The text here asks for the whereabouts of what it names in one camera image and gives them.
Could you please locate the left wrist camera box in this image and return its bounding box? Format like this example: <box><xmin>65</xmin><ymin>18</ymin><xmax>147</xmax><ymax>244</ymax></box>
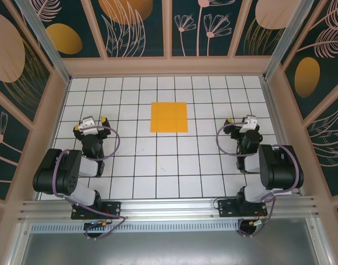
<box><xmin>78</xmin><ymin>116</ymin><xmax>99</xmax><ymax>136</ymax></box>

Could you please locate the aluminium frame post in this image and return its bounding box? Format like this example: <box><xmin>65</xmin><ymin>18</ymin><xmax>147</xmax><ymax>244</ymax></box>
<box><xmin>14</xmin><ymin>0</ymin><xmax>72</xmax><ymax>84</ymax></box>
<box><xmin>262</xmin><ymin>0</ymin><xmax>324</xmax><ymax>81</ymax></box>

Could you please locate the orange square paper sheet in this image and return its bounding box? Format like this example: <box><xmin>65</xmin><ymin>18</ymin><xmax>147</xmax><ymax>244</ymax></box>
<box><xmin>149</xmin><ymin>102</ymin><xmax>189</xmax><ymax>133</ymax></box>

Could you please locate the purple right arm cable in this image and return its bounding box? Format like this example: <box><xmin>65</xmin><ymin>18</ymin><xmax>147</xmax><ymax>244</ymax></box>
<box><xmin>216</xmin><ymin>123</ymin><xmax>301</xmax><ymax>239</ymax></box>

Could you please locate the long aluminium mounting rail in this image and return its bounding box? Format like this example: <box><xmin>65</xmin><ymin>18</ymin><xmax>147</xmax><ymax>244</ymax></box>
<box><xmin>18</xmin><ymin>195</ymin><xmax>320</xmax><ymax>221</ymax></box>

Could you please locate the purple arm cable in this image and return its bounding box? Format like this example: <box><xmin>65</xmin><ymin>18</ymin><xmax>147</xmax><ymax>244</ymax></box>
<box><xmin>216</xmin><ymin>123</ymin><xmax>301</xmax><ymax>239</ymax></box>
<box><xmin>51</xmin><ymin>125</ymin><xmax>128</xmax><ymax>241</ymax></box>

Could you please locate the aluminium side rail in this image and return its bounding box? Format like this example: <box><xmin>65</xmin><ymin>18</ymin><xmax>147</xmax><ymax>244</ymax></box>
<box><xmin>261</xmin><ymin>76</ymin><xmax>306</xmax><ymax>197</ymax></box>

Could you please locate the grey metal sheet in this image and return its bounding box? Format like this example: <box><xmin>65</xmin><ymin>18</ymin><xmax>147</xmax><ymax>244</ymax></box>
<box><xmin>18</xmin><ymin>231</ymin><xmax>325</xmax><ymax>265</ymax></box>

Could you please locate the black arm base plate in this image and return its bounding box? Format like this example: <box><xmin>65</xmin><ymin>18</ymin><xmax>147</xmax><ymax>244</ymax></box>
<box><xmin>217</xmin><ymin>199</ymin><xmax>269</xmax><ymax>219</ymax></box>
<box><xmin>71</xmin><ymin>200</ymin><xmax>122</xmax><ymax>221</ymax></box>

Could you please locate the slotted grey cable duct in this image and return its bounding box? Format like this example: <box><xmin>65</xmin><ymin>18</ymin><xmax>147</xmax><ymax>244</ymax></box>
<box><xmin>30</xmin><ymin>219</ymin><xmax>241</xmax><ymax>233</ymax></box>

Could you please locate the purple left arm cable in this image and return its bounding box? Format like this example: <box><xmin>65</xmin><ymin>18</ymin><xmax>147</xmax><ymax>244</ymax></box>
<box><xmin>51</xmin><ymin>125</ymin><xmax>128</xmax><ymax>241</ymax></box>

